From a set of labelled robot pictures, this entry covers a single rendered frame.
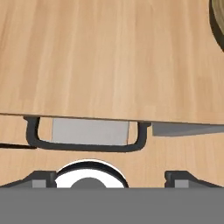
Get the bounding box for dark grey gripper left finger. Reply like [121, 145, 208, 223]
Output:
[0, 170, 57, 189]

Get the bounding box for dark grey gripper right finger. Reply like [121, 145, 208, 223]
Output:
[164, 170, 224, 189]

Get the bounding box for dark olive bowl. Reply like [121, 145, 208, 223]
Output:
[208, 0, 224, 53]

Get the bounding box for light wood drawer front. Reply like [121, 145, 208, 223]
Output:
[0, 114, 224, 189]

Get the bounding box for white and black round thing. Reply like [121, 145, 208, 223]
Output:
[54, 159, 130, 189]

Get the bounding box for dark grey drawer handle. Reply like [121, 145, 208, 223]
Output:
[24, 115, 152, 153]

